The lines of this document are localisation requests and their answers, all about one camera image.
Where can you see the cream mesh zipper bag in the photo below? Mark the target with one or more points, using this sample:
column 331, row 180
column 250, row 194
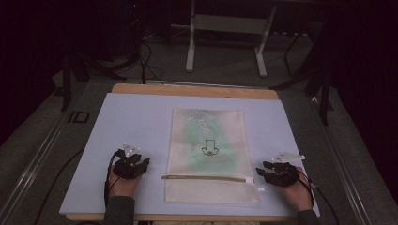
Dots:
column 212, row 190

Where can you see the metal floor rail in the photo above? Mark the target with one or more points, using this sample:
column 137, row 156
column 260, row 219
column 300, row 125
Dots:
column 347, row 175
column 28, row 175

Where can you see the white metal stand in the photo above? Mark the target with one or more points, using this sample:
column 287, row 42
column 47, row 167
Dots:
column 225, row 24

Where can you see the wooden table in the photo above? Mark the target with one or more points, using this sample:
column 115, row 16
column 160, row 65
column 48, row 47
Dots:
column 194, row 91

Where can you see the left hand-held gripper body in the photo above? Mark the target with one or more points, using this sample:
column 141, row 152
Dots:
column 126, row 168

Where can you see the person's left hand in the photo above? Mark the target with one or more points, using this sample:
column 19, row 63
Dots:
column 123, row 186

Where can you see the person's right hand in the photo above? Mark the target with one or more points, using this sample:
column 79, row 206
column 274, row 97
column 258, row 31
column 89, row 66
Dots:
column 297, row 193

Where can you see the green cloth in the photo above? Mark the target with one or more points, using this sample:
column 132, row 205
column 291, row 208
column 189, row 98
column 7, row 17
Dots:
column 200, row 156

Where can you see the black floor label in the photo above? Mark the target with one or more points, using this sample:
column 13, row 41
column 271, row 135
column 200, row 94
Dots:
column 79, row 116

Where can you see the light blue mat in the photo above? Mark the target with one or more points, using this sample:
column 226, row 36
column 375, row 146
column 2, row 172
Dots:
column 140, row 125

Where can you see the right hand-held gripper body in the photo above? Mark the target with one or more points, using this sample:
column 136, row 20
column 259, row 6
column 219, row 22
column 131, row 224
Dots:
column 286, row 175

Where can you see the black tripod stand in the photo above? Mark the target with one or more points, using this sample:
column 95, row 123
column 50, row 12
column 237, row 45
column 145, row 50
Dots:
column 324, row 93
column 67, row 81

